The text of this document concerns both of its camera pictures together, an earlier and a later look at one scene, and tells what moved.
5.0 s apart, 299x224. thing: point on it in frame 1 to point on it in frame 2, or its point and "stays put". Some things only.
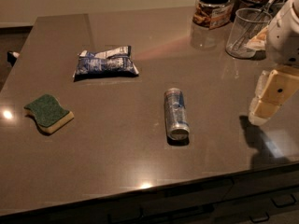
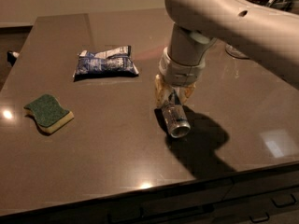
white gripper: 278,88 to 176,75
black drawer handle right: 284,204 stays put
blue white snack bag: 115,62 stays put
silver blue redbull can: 178,129 stays put
